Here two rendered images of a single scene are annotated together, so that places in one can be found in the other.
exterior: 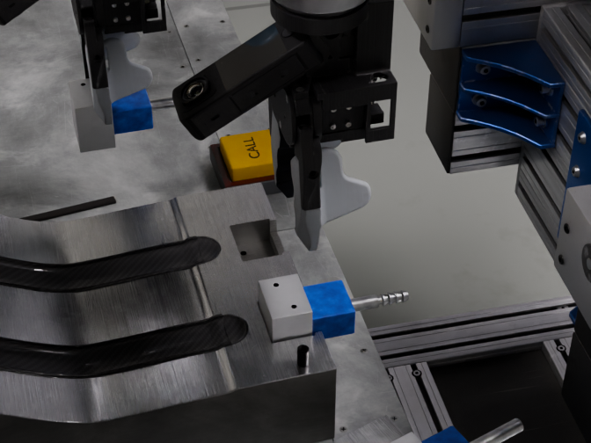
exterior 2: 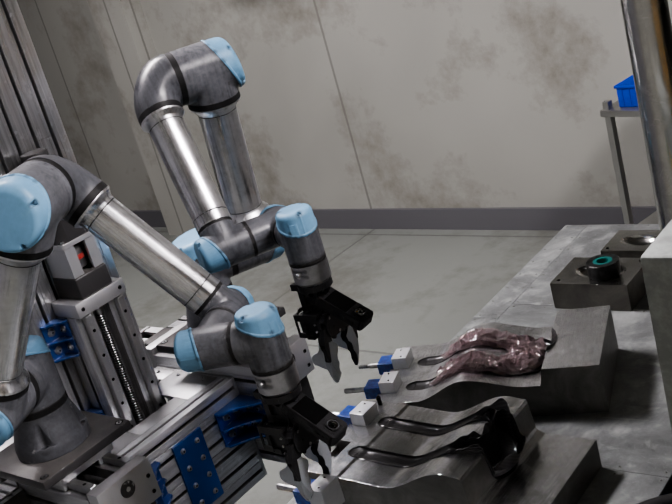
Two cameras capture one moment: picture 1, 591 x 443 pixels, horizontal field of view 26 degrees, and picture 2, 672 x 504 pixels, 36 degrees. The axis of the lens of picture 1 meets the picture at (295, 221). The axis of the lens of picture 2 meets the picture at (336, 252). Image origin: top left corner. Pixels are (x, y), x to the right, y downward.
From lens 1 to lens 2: 244 cm
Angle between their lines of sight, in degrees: 100
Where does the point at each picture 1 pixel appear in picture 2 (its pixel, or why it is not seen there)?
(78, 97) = (328, 481)
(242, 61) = (343, 302)
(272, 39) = (331, 296)
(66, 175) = not seen: outside the picture
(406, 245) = not seen: outside the picture
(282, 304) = (366, 405)
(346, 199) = (341, 341)
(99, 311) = (414, 446)
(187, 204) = (336, 471)
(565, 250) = not seen: hidden behind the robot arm
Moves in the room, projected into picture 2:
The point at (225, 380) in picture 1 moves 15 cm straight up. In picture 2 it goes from (406, 408) to (388, 345)
